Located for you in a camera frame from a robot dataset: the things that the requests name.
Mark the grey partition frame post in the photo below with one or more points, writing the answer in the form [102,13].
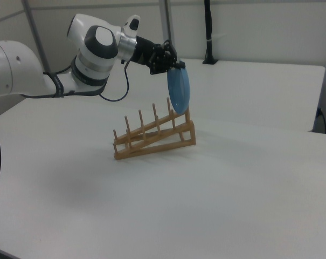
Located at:
[36,27]
[168,27]

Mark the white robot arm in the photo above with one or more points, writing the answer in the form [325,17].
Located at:
[14,70]

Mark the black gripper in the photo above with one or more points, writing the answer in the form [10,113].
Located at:
[149,52]

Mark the blue round plate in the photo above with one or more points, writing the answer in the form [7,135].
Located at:
[179,89]

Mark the black camera stand with white band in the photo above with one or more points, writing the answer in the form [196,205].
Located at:
[209,27]

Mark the wooden plate rack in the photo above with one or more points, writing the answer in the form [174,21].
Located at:
[152,148]

